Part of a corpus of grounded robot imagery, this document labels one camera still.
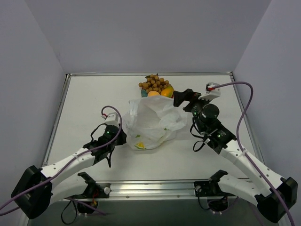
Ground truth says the fake yellow green mango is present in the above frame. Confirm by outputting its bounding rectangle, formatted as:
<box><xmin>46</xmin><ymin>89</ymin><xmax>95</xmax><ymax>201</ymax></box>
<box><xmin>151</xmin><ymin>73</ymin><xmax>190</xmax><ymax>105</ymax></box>
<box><xmin>160</xmin><ymin>86</ymin><xmax>174</xmax><ymax>98</ymax></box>

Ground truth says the fake orange fruit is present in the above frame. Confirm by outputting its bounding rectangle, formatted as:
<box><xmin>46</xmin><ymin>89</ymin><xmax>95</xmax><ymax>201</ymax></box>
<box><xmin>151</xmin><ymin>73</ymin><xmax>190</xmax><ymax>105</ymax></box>
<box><xmin>147</xmin><ymin>91</ymin><xmax>160</xmax><ymax>97</ymax></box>

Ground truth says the fake longan fruit bunch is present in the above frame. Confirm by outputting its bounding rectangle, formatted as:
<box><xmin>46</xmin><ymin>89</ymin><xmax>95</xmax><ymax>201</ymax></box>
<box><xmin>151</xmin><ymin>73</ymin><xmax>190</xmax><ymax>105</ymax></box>
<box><xmin>138</xmin><ymin>73</ymin><xmax>171</xmax><ymax>94</ymax></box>

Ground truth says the white printed plastic bag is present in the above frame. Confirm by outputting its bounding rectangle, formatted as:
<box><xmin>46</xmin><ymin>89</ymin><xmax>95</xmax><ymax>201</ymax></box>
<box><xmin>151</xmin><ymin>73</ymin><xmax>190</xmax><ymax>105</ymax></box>
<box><xmin>123</xmin><ymin>96</ymin><xmax>188</xmax><ymax>151</ymax></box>

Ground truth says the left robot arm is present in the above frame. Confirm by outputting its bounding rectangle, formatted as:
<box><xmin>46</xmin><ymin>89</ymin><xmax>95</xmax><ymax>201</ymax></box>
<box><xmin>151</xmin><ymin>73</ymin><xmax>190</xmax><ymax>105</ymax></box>
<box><xmin>11</xmin><ymin>124</ymin><xmax>127</xmax><ymax>219</ymax></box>

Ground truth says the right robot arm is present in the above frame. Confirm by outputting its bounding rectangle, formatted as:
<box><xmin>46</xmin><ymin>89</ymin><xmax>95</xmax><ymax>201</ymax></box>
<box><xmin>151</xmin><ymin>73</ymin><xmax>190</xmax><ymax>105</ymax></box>
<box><xmin>174</xmin><ymin>89</ymin><xmax>298</xmax><ymax>223</ymax></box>

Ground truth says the red floral plate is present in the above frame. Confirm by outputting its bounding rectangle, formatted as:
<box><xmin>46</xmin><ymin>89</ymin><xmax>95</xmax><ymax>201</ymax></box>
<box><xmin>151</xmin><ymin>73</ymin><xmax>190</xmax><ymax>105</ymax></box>
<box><xmin>140</xmin><ymin>88</ymin><xmax>176</xmax><ymax>99</ymax></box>

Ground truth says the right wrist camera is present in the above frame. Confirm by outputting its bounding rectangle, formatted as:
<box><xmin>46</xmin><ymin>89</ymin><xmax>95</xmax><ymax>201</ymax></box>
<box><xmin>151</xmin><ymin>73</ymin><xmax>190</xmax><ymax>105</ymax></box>
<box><xmin>198</xmin><ymin>82</ymin><xmax>221</xmax><ymax>102</ymax></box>

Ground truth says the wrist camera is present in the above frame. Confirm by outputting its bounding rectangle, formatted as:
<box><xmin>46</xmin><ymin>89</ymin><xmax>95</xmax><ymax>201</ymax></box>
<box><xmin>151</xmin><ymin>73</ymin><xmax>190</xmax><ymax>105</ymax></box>
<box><xmin>198</xmin><ymin>82</ymin><xmax>221</xmax><ymax>102</ymax></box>
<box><xmin>102</xmin><ymin>113</ymin><xmax>119</xmax><ymax>127</ymax></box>

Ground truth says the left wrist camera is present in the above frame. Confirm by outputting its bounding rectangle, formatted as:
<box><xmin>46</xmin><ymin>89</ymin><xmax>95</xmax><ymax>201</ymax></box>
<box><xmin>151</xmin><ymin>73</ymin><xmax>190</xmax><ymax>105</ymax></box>
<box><xmin>102</xmin><ymin>113</ymin><xmax>119</xmax><ymax>127</ymax></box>

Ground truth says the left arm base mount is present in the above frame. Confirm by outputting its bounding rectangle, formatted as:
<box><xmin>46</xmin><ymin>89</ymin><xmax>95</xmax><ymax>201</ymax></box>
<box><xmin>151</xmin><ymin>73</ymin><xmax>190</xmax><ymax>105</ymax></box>
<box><xmin>74</xmin><ymin>182</ymin><xmax>111</xmax><ymax>214</ymax></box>

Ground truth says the aluminium front rail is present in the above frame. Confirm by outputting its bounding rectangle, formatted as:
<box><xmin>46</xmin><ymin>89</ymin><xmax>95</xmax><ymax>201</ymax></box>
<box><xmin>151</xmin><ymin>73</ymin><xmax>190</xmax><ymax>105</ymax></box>
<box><xmin>44</xmin><ymin>178</ymin><xmax>282</xmax><ymax>201</ymax></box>

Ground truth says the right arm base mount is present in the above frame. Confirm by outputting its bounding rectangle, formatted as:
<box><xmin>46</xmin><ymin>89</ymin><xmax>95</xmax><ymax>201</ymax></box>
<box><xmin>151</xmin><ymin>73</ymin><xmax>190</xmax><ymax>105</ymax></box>
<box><xmin>193</xmin><ymin>180</ymin><xmax>238</xmax><ymax>215</ymax></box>

